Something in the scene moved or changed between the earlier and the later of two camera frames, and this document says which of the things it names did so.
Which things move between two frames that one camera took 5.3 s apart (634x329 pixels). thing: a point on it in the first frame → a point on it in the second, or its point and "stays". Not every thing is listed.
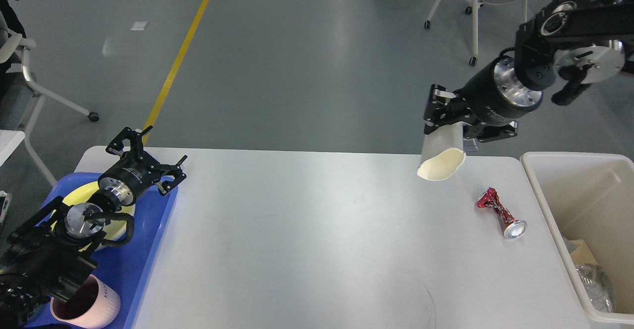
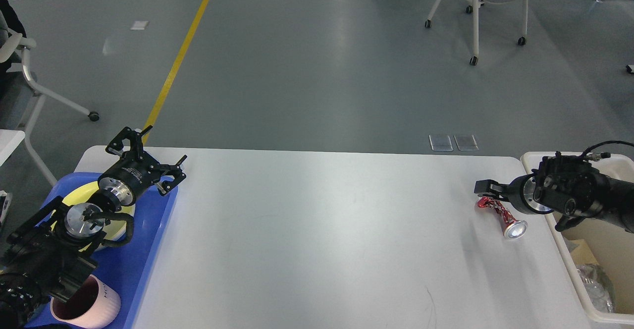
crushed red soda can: x=511 y=228 stays
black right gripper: x=492 y=95 → x=519 y=192
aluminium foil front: x=600 y=287 stays
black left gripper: x=129 y=176 stays
